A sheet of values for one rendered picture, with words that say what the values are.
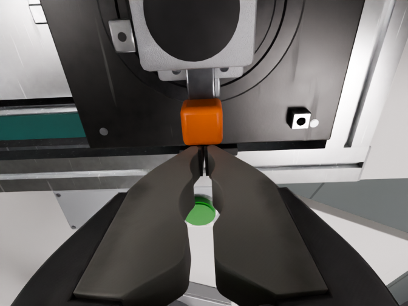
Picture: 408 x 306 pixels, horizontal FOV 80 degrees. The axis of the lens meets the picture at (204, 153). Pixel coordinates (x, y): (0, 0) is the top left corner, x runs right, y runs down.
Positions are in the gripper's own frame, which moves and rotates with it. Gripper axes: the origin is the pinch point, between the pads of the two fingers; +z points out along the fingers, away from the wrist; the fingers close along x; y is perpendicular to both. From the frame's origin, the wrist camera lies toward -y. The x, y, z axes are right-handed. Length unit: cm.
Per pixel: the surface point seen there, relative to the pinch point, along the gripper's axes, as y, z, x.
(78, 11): -6.4, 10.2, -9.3
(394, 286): 205, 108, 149
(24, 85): 0.3, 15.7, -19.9
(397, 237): 34, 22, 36
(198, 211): 14.5, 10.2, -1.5
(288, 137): 5.1, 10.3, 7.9
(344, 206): 111, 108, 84
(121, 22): -5.6, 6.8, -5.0
